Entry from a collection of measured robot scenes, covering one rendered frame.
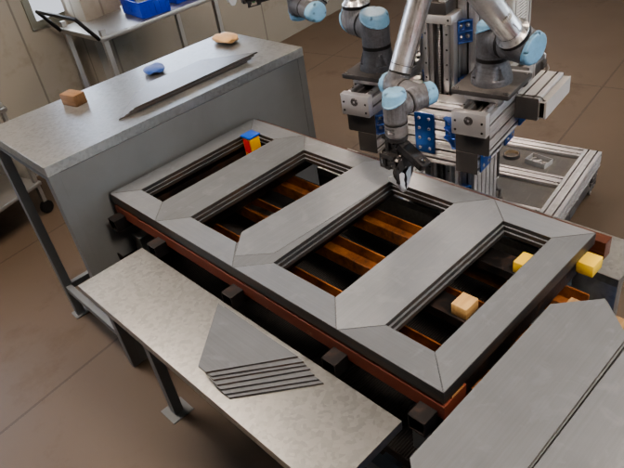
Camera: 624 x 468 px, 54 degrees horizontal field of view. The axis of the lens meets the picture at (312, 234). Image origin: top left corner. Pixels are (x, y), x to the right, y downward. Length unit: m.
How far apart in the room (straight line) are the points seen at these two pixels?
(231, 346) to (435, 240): 0.68
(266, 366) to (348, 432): 0.29
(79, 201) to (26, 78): 2.47
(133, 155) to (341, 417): 1.44
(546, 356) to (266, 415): 0.69
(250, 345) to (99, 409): 1.27
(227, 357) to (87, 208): 1.05
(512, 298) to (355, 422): 0.52
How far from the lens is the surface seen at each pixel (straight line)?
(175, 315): 1.96
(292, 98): 3.00
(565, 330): 1.63
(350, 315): 1.65
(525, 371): 1.52
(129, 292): 2.12
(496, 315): 1.64
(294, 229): 2.00
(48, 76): 4.96
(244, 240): 2.00
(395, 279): 1.75
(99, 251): 2.62
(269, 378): 1.66
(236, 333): 1.77
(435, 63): 2.61
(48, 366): 3.20
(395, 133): 1.98
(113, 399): 2.88
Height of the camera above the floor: 1.98
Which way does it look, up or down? 35 degrees down
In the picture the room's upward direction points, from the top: 10 degrees counter-clockwise
